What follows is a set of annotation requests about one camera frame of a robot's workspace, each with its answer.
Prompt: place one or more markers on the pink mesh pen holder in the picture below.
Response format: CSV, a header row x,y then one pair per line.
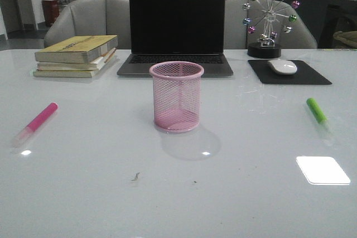
x,y
176,95

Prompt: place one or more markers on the bottom pale book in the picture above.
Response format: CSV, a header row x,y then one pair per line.
x,y
74,73

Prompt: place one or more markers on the left grey armchair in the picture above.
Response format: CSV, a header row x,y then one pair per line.
x,y
92,17

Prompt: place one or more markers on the right grey armchair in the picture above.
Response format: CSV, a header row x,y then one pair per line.
x,y
243,25

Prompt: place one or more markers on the green highlighter pen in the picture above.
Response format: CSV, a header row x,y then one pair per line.
x,y
318,114

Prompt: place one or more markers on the top yellow book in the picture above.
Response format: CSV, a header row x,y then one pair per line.
x,y
78,49

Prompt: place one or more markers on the grey open laptop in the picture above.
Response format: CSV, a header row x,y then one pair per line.
x,y
176,30

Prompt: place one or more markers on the middle white book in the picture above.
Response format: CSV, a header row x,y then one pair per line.
x,y
96,64

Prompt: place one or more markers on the grey armchair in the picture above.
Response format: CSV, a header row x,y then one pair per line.
x,y
243,25
92,17

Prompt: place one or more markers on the pink highlighter pen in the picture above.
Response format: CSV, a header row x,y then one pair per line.
x,y
32,126

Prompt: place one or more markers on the ferris wheel desk toy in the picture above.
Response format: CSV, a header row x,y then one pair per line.
x,y
265,47

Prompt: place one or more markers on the white computer mouse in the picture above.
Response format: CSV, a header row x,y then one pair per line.
x,y
282,67

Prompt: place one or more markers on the red trash bin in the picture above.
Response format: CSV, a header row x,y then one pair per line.
x,y
51,11

